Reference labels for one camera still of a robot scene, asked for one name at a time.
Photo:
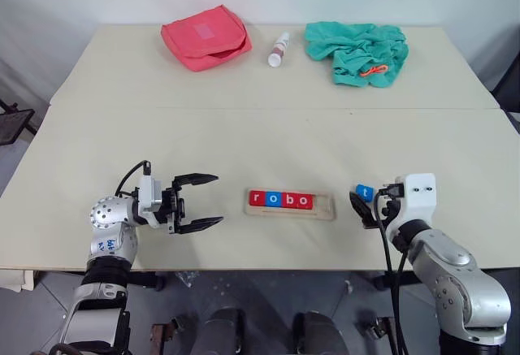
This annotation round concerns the black metal stand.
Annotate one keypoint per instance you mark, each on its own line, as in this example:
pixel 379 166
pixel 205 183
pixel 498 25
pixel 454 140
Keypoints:
pixel 12 125

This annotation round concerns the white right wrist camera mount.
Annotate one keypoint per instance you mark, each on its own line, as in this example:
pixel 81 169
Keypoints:
pixel 420 196

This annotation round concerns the red fabric zipper pouch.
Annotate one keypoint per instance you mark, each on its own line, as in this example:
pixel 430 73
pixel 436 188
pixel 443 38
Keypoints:
pixel 203 38

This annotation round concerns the dark object at room edge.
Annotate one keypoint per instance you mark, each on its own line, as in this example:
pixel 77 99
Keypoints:
pixel 510 95

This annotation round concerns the wooden letter tray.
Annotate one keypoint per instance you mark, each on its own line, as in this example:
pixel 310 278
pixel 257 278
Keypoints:
pixel 325 209

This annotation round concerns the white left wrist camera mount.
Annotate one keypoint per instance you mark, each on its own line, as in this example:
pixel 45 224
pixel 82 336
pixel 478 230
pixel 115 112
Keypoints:
pixel 148 198

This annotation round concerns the red tile letter o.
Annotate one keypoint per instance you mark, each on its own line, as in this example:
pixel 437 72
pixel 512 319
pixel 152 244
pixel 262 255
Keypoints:
pixel 305 201

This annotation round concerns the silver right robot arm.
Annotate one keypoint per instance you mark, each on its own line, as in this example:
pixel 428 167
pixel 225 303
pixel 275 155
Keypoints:
pixel 455 274

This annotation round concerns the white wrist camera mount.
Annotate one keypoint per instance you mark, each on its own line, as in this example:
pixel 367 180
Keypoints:
pixel 420 196
pixel 148 198

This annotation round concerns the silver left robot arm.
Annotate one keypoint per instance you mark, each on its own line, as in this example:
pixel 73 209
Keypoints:
pixel 109 245

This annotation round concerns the clear plastic bag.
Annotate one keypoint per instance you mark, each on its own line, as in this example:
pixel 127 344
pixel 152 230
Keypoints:
pixel 187 277

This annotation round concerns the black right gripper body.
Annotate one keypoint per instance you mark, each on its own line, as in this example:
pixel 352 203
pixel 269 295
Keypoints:
pixel 392 209

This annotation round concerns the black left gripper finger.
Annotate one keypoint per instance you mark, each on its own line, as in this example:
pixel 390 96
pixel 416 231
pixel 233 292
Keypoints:
pixel 199 179
pixel 203 224

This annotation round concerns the red tile letter b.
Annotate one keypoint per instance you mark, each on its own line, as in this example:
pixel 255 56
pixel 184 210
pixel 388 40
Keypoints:
pixel 289 200

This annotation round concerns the crumpled green cloth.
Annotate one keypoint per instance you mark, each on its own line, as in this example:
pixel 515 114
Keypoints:
pixel 349 46

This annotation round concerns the dark rounded shape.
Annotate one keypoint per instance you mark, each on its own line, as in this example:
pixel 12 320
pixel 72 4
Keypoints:
pixel 221 332
pixel 321 334

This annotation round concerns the blue tile letter o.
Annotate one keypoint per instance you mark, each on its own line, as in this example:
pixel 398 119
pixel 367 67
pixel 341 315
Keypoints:
pixel 273 200

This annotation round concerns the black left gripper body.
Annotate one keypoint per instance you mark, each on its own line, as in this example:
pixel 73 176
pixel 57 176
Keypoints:
pixel 172 209

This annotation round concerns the black table frame bar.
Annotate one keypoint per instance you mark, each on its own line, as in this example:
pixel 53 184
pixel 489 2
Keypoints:
pixel 144 280
pixel 398 281

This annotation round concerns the white bottle with brown label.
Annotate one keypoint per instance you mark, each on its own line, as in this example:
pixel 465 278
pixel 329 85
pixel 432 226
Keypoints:
pixel 278 50

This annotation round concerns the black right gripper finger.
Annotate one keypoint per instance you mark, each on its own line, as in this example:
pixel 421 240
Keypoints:
pixel 362 210

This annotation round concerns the rusty metal bracket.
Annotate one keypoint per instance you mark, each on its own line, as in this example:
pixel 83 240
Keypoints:
pixel 160 334
pixel 384 334

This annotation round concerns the red tile letter r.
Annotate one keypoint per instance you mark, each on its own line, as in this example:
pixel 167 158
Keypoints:
pixel 257 199

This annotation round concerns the blue tile letter t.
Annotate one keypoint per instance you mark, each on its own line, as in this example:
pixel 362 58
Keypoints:
pixel 364 192

